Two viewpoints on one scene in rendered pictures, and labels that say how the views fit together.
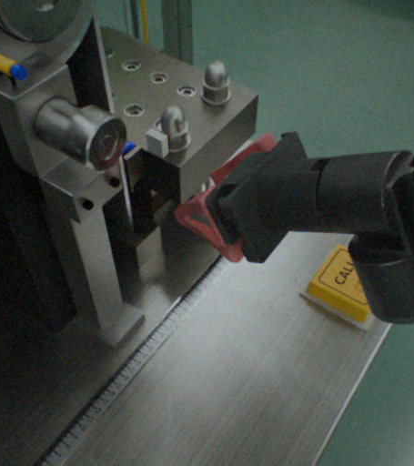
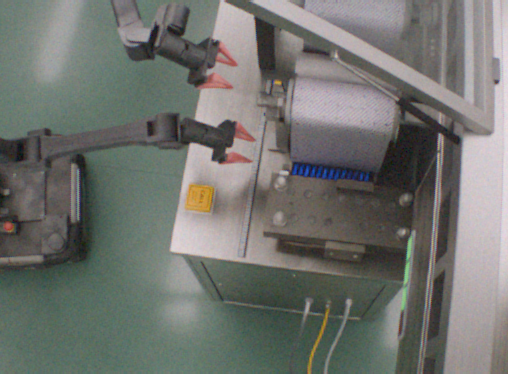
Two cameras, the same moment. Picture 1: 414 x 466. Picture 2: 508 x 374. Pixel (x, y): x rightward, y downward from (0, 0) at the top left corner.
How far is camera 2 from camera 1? 1.68 m
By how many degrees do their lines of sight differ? 59
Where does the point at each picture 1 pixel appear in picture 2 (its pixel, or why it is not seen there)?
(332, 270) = (206, 195)
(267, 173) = (222, 133)
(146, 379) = (253, 131)
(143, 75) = (319, 218)
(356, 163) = (196, 125)
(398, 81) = not seen: outside the picture
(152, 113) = (299, 196)
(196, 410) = not seen: hidden behind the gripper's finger
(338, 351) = (195, 171)
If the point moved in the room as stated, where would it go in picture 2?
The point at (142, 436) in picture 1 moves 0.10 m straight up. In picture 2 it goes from (245, 115) to (243, 100)
